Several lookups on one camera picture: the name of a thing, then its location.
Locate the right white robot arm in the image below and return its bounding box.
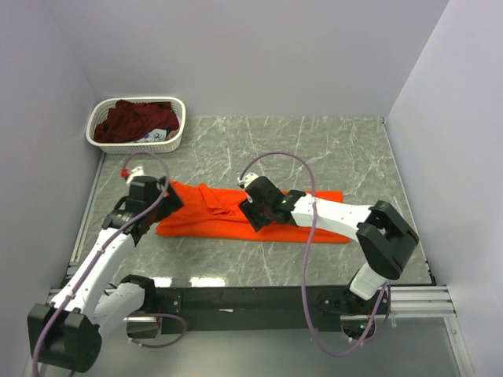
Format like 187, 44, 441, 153
238, 174, 419, 316

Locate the dark red shirt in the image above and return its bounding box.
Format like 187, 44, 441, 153
94, 100, 180, 144

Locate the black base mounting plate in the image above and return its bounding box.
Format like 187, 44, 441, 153
156, 285, 354, 335

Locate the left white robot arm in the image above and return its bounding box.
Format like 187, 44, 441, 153
28, 175, 183, 376

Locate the orange polo shirt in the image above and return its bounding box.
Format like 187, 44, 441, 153
156, 180, 350, 244

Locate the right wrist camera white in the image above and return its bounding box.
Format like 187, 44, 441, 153
237, 173, 259, 189

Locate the aluminium rail frame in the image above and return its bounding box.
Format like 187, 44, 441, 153
39, 285, 470, 376

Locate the white plastic laundry basket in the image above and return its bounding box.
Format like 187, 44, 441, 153
86, 97, 186, 155

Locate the white printed shirt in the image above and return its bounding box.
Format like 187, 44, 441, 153
135, 129, 178, 143

